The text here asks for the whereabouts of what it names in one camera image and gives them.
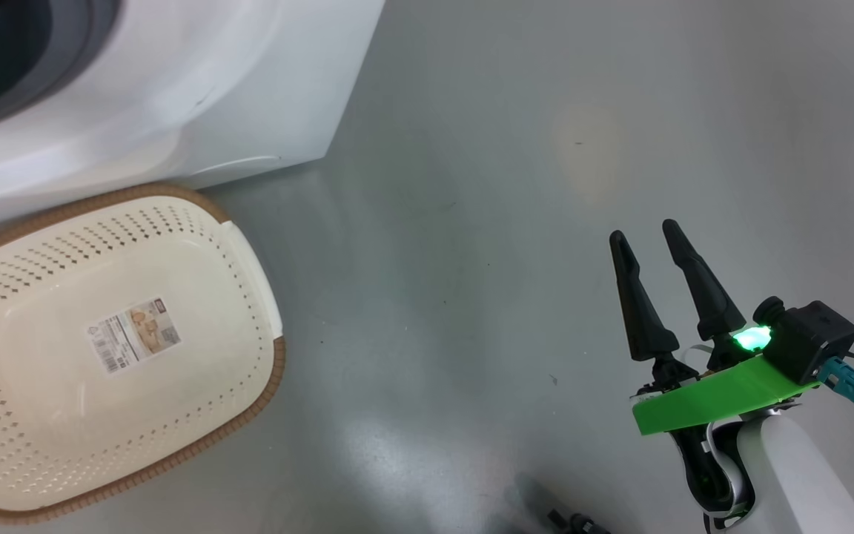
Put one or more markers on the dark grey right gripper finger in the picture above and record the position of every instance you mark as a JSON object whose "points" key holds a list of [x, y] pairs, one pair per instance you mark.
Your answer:
{"points": [[709, 304], [642, 319]]}

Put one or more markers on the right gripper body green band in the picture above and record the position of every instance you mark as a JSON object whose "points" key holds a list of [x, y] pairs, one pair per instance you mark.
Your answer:
{"points": [[716, 400]]}

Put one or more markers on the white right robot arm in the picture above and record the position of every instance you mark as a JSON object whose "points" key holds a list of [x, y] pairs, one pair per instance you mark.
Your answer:
{"points": [[798, 482]]}

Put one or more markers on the black robot base fitting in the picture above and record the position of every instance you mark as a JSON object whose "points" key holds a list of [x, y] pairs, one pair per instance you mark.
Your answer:
{"points": [[579, 523]]}

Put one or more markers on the white front-load washing machine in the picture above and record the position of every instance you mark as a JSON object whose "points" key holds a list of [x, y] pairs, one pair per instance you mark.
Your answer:
{"points": [[212, 74]]}

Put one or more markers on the cream perforated laundry basket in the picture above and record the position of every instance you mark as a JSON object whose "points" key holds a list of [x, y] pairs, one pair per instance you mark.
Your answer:
{"points": [[64, 430]]}

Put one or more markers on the paper label sticker with barcode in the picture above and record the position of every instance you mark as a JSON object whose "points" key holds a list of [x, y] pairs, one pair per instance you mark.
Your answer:
{"points": [[134, 335]]}

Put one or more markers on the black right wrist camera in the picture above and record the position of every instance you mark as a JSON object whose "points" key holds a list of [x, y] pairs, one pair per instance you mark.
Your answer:
{"points": [[812, 337]]}

